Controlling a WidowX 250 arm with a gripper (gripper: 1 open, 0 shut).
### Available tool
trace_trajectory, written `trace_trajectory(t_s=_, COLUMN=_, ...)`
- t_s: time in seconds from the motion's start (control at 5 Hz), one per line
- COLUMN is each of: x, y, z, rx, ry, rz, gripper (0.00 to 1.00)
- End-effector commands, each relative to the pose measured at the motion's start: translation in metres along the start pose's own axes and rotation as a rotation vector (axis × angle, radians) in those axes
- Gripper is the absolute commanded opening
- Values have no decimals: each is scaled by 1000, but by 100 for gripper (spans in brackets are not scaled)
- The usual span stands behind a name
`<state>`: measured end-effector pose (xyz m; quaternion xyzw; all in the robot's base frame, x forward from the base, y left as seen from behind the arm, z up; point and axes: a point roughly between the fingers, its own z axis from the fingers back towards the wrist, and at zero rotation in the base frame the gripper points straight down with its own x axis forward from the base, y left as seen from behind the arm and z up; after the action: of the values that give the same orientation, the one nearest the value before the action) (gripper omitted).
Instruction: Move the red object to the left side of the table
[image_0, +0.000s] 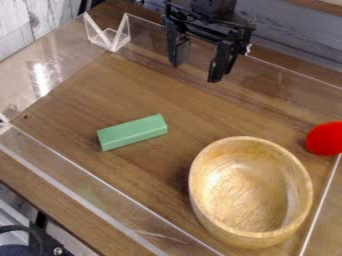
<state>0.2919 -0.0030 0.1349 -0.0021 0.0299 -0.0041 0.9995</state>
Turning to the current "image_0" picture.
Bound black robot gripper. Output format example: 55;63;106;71
163;0;257;83

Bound black metal bracket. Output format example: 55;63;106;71
27;219;77;256

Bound red fuzzy ball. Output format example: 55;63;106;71
305;121;342;156

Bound wooden bowl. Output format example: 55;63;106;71
189;136;314;249

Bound black cable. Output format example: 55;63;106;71
0;224;46;256

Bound clear acrylic tray walls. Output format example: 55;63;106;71
0;15;342;256

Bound green rectangular block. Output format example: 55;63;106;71
97;114;169;152

